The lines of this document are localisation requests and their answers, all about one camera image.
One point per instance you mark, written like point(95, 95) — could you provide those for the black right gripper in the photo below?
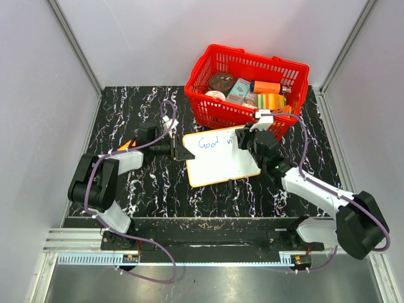
point(243, 135)

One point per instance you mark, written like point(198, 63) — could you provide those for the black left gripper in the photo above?
point(178, 151)

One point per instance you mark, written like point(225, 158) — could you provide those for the white board yellow frame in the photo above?
point(217, 157)

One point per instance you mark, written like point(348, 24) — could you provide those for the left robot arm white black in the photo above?
point(94, 184)

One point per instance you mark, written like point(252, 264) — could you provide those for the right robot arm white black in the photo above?
point(355, 222)

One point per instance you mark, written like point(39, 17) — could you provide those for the striped sponge pack in basket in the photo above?
point(270, 101)

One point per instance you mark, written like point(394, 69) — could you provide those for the pink white round item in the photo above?
point(216, 95)

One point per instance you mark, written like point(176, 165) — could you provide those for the teal white small box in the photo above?
point(238, 92)

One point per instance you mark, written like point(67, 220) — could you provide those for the red plastic shopping basket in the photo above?
point(216, 114)

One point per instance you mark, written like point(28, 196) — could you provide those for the orange bottle blue cap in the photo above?
point(265, 87)

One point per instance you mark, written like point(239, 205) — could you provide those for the brown round chocolate item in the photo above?
point(222, 82)

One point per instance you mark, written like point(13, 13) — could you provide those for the orange green sponge pack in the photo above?
point(128, 145)

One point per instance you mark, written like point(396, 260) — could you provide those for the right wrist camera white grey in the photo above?
point(264, 120)

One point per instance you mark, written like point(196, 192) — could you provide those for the wrist camera white grey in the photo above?
point(169, 125)
point(264, 120)

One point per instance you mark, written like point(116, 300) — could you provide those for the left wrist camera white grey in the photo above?
point(169, 125)

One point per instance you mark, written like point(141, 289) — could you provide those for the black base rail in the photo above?
point(210, 240)

